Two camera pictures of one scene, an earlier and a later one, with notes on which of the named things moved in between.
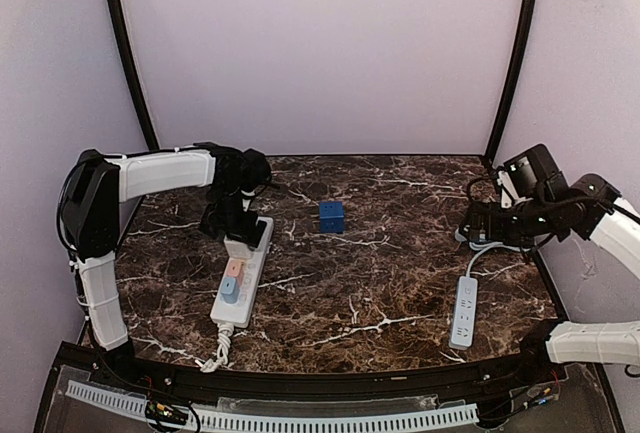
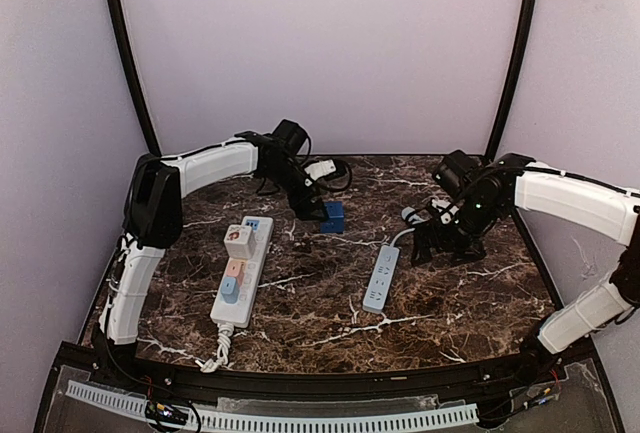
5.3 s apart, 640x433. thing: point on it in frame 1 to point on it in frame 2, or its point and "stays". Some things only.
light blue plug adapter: x=229 y=289 stays
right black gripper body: x=480 y=220 to x=445 y=235
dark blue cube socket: x=331 y=217 stays
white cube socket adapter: x=238 y=250 stays
